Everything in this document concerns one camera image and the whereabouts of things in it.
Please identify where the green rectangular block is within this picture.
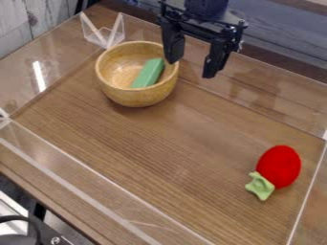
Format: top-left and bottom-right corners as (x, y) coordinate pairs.
(131, 57), (165, 88)

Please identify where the clear acrylic corner bracket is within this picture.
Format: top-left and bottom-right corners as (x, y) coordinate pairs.
(79, 12), (126, 49)

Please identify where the light green plastic toy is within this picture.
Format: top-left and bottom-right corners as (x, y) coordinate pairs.
(246, 171), (275, 201)

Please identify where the black cable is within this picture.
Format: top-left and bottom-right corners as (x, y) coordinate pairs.
(0, 214), (45, 245)

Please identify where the brown wooden bowl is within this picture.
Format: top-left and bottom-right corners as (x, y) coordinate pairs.
(95, 41), (179, 107)

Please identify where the red plush ball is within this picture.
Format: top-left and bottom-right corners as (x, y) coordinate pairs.
(255, 145), (302, 189)

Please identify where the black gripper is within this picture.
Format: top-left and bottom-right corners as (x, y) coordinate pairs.
(159, 0), (249, 78)

